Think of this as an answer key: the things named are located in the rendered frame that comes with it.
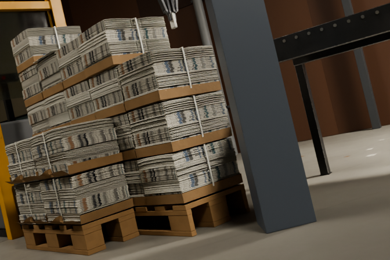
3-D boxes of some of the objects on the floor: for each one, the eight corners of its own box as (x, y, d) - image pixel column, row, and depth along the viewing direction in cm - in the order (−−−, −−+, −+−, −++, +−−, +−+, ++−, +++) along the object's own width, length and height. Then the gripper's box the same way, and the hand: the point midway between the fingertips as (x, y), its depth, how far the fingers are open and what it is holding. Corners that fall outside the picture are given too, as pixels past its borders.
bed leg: (320, 176, 293) (293, 65, 295) (322, 173, 298) (296, 65, 300) (329, 174, 290) (302, 63, 292) (331, 172, 295) (305, 63, 297)
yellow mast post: (98, 211, 370) (44, -26, 374) (92, 211, 376) (39, -21, 381) (108, 208, 376) (55, -25, 380) (103, 208, 382) (50, -21, 387)
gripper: (169, -19, 234) (180, 29, 234) (147, -19, 226) (158, 31, 225) (178, -25, 229) (190, 25, 228) (156, -25, 220) (168, 26, 219)
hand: (172, 21), depth 227 cm, fingers closed
